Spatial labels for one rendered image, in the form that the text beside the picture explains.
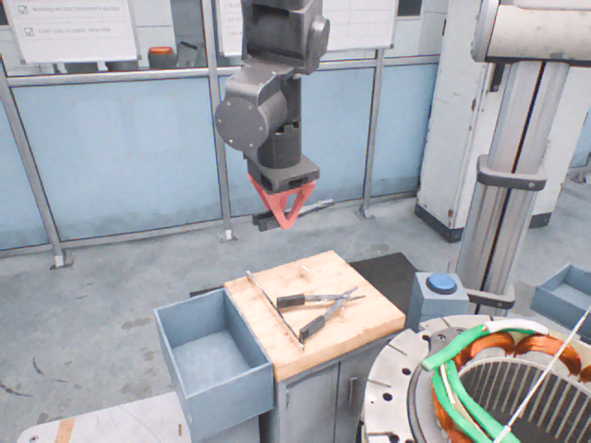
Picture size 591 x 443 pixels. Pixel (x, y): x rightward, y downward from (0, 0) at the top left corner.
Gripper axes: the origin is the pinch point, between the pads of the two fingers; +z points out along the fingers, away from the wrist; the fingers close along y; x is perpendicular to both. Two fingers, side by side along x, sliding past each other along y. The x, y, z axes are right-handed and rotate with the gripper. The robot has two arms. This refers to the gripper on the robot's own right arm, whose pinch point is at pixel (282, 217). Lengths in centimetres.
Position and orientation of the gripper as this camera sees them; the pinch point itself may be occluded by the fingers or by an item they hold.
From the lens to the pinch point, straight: 59.0
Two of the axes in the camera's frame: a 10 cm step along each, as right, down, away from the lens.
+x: 8.8, -2.8, 3.8
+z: 0.2, 8.2, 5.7
